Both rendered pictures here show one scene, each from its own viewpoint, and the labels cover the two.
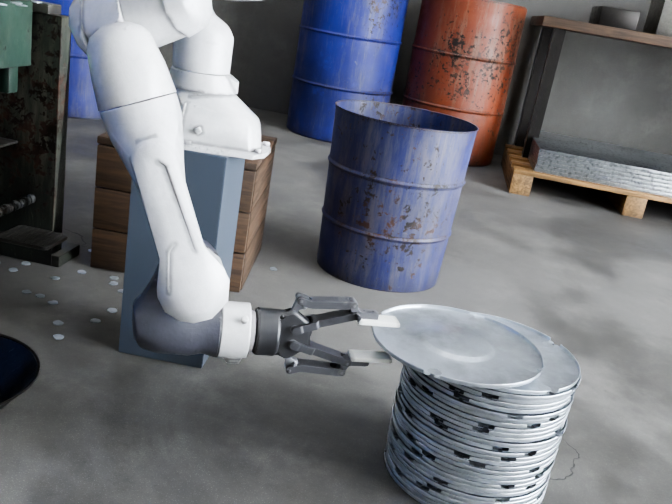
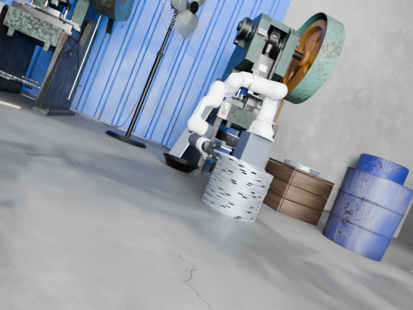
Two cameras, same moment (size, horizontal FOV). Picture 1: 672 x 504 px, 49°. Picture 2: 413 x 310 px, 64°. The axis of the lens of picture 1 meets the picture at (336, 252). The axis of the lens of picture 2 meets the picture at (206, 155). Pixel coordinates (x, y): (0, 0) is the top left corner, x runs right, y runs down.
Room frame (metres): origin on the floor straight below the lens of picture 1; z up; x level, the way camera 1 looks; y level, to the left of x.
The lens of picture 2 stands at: (0.40, -1.82, 0.30)
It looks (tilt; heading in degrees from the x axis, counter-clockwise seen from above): 3 degrees down; 71
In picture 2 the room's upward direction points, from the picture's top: 22 degrees clockwise
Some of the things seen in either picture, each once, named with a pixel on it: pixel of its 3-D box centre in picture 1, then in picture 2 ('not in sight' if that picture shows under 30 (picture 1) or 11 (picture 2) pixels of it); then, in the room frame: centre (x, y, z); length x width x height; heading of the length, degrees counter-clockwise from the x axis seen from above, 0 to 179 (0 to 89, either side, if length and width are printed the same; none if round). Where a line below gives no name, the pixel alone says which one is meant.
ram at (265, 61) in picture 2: not in sight; (260, 71); (1.56, 1.00, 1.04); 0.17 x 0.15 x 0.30; 84
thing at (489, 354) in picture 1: (456, 342); (239, 160); (1.14, -0.23, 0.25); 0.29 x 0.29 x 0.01
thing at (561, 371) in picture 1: (493, 349); (246, 165); (1.16, -0.29, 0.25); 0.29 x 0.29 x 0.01
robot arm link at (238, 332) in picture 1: (233, 334); (205, 148); (1.07, 0.14, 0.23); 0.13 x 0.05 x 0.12; 14
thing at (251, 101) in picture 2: not in sight; (251, 104); (1.55, 0.86, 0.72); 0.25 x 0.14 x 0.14; 84
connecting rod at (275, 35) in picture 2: not in sight; (268, 47); (1.56, 1.04, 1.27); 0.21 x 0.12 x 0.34; 84
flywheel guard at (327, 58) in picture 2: not in sight; (296, 59); (1.91, 1.10, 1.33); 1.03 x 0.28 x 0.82; 84
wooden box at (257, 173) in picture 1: (188, 198); (292, 189); (1.97, 0.43, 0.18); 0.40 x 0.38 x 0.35; 90
